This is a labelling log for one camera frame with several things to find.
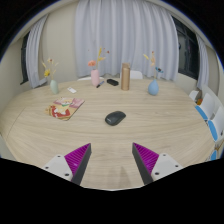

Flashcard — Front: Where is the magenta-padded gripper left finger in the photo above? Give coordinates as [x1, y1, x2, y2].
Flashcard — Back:
[42, 142, 92, 186]

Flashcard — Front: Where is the narrow white curtain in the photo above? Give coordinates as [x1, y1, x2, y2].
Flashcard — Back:
[25, 14, 49, 89]
[195, 34, 210, 90]

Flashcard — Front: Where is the green vase with yellow flowers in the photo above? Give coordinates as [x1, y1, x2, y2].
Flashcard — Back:
[41, 57, 60, 95]

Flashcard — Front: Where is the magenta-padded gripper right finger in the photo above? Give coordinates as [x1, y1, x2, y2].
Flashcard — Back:
[131, 142, 184, 186]

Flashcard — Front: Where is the copper drink bottle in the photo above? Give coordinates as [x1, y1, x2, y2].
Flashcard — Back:
[120, 62, 131, 92]

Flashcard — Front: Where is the pink vase with dried flowers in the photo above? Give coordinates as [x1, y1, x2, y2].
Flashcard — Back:
[87, 46, 111, 88]

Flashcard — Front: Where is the wide white curtain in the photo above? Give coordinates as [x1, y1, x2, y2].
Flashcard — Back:
[74, 0, 180, 82]

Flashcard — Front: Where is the group of white-blue chairs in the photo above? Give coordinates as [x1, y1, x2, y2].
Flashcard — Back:
[188, 89, 224, 162]

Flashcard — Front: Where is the blue vase with dried flowers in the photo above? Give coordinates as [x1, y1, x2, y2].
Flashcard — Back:
[142, 50, 165, 97]

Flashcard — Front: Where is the white chair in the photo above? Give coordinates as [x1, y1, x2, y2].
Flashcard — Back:
[77, 76, 105, 82]
[119, 69, 144, 80]

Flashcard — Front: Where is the cartoon print mouse pad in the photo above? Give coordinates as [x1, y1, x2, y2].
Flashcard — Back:
[44, 97, 86, 122]

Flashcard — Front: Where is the small black box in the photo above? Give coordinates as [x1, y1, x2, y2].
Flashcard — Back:
[106, 78, 120, 87]

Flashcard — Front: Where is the dark framed window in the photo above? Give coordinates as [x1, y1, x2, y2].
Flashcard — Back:
[19, 31, 31, 85]
[172, 16, 200, 80]

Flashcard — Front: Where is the black computer mouse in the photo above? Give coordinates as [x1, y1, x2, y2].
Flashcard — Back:
[104, 110, 127, 127]

